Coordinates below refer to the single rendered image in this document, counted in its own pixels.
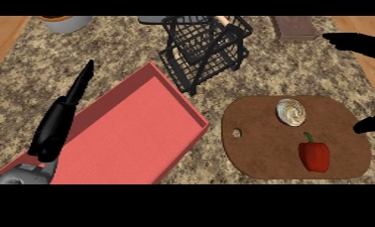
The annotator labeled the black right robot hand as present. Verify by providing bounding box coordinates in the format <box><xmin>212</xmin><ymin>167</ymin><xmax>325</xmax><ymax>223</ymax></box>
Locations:
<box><xmin>321</xmin><ymin>32</ymin><xmax>375</xmax><ymax>135</ymax></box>

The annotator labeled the brown wooden cutting board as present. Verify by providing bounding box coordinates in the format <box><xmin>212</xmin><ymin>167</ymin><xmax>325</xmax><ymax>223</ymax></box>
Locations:
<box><xmin>222</xmin><ymin>95</ymin><xmax>374</xmax><ymax>180</ymax></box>

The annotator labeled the brown rectangular block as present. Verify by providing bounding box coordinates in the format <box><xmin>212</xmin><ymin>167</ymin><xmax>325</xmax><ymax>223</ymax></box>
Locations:
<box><xmin>271</xmin><ymin>15</ymin><xmax>322</xmax><ymax>43</ymax></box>

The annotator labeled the red bell pepper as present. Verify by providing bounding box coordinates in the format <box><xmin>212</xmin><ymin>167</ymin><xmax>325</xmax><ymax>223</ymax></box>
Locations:
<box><xmin>297</xmin><ymin>131</ymin><xmax>331</xmax><ymax>173</ymax></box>

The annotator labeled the flat grey object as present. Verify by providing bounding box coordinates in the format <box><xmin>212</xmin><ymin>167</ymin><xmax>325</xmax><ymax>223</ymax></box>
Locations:
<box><xmin>138</xmin><ymin>15</ymin><xmax>213</xmax><ymax>26</ymax></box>

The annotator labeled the red rectangular tray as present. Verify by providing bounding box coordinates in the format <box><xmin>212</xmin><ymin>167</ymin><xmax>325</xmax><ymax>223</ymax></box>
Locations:
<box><xmin>0</xmin><ymin>60</ymin><xmax>212</xmax><ymax>185</ymax></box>

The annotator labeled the grey pot with orange contents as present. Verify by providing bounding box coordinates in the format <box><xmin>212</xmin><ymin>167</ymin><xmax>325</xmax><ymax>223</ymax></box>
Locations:
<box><xmin>39</xmin><ymin>15</ymin><xmax>95</xmax><ymax>35</ymax></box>

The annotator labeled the black wire tiered basket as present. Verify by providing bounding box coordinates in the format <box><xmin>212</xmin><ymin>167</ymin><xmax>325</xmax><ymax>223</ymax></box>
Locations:
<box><xmin>158</xmin><ymin>15</ymin><xmax>256</xmax><ymax>97</ymax></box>

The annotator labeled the pale wooden handle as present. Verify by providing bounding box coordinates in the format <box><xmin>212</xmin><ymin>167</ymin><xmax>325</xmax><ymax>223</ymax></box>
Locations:
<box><xmin>215</xmin><ymin>15</ymin><xmax>232</xmax><ymax>27</ymax></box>

